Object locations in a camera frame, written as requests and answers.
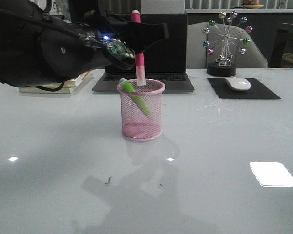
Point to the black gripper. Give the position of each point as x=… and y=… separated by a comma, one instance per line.
x=101, y=35

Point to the pink highlighter pen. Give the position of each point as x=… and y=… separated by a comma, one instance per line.
x=140, y=65

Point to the green highlighter pen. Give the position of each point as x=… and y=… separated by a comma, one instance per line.
x=138, y=100

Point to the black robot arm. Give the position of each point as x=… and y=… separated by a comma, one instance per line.
x=37, y=49

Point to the pink mesh pen holder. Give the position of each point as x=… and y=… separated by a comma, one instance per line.
x=135, y=125

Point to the dark grey laptop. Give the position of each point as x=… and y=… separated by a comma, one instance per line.
x=165, y=61

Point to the middle cream book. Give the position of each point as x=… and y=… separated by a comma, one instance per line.
x=78, y=80

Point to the cream book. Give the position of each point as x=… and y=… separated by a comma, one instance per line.
x=51, y=88
x=78, y=80

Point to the ferris wheel desk toy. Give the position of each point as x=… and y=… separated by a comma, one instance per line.
x=225, y=41

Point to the right grey armchair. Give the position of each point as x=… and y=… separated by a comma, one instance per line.
x=196, y=55

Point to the bottom cream book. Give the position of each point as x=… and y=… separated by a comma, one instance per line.
x=51, y=88

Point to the white computer mouse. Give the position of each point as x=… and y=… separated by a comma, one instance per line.
x=237, y=84

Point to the fruit bowl on counter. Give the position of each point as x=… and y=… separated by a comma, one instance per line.
x=249, y=4

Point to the black mouse pad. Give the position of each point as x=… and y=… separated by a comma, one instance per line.
x=257, y=91

